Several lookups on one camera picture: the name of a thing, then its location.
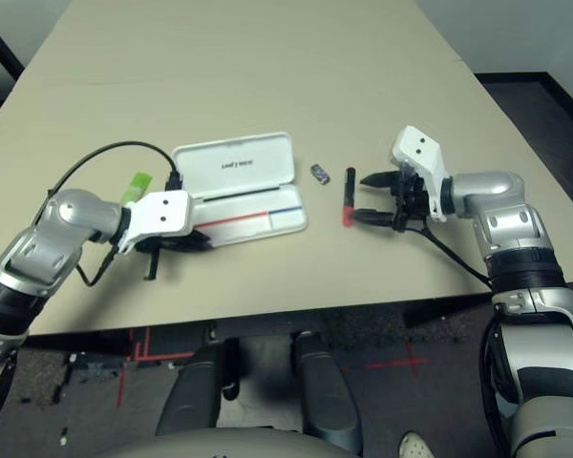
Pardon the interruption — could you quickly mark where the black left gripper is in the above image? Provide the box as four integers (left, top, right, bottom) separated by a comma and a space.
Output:
134, 230, 218, 282

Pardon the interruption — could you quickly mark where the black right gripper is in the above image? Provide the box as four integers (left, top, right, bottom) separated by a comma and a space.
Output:
350, 166, 435, 234

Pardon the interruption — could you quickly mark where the red black whiteboard marker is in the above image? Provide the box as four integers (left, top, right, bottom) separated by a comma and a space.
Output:
341, 166, 357, 228

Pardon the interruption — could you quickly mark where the green highlighter pen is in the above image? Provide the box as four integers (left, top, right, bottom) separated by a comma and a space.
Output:
118, 172, 153, 209

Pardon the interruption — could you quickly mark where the white plastic pencil case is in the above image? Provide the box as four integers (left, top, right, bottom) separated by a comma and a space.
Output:
171, 132, 308, 248

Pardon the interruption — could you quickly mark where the grey robot left leg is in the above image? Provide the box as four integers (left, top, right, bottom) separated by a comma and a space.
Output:
156, 336, 243, 438

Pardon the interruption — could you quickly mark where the grey robot leg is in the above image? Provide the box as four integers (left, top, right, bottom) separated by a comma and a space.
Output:
156, 336, 243, 438
293, 331, 364, 454

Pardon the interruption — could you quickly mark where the grey robot right leg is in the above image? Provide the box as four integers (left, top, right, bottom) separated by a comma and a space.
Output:
293, 331, 364, 454

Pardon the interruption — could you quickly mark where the grey robot torso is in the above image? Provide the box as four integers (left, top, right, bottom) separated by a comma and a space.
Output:
99, 431, 345, 458

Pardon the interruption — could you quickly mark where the white perforated clog shoe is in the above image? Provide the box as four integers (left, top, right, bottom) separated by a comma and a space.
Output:
399, 431, 435, 458

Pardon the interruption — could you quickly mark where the neighbouring table with black legs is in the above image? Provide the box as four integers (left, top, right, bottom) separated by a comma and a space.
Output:
0, 9, 26, 82

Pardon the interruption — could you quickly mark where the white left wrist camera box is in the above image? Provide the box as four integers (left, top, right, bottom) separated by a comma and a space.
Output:
116, 189, 195, 258

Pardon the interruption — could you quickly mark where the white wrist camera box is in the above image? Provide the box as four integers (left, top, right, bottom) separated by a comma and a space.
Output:
391, 125, 448, 223
116, 189, 195, 258

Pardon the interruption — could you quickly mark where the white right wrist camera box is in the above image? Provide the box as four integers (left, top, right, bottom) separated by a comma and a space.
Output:
391, 125, 448, 223

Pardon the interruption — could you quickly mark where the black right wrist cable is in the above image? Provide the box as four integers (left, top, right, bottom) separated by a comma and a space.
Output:
408, 223, 496, 290

